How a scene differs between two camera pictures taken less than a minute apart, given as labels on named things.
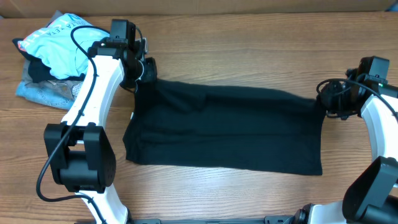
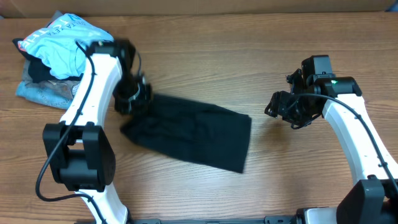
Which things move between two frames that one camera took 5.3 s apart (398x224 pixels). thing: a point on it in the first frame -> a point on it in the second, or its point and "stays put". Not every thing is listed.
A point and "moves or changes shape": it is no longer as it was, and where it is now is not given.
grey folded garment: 63,86 stays put
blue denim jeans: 39,96 stays put
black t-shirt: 169,122 moves or changes shape
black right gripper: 326,103 -> 279,101
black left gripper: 150,74 -> 123,109
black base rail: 275,219 stays put
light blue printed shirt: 53,45 stays put
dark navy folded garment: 40,73 stays put
